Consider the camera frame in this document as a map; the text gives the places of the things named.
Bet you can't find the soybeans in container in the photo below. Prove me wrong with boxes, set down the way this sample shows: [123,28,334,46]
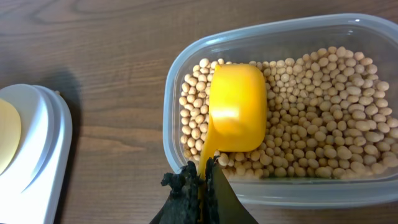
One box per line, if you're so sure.
[178,45,398,180]

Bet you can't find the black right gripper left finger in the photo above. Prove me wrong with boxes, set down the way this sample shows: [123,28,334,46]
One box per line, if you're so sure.
[150,161,203,224]

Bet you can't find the yellow measuring scoop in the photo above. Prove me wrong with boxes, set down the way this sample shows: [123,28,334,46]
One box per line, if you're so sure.
[198,64,267,179]

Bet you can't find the white digital kitchen scale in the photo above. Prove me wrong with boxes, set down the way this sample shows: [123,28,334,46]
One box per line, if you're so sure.
[1,84,73,223]

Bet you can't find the pale yellow bowl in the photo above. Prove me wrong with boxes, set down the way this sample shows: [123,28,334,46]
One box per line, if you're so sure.
[0,99,21,174]

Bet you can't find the clear plastic container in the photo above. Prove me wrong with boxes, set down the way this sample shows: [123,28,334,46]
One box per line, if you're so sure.
[163,14,397,208]

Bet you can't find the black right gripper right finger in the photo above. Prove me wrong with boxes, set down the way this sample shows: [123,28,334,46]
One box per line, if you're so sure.
[203,157,258,224]

